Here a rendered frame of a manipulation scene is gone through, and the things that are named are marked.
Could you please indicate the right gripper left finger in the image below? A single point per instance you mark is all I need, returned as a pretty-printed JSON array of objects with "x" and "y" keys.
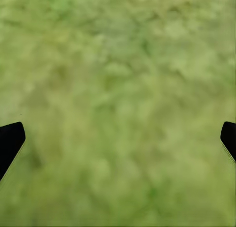
[{"x": 12, "y": 138}]

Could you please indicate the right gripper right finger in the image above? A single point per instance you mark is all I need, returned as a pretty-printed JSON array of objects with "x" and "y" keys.
[{"x": 228, "y": 137}]

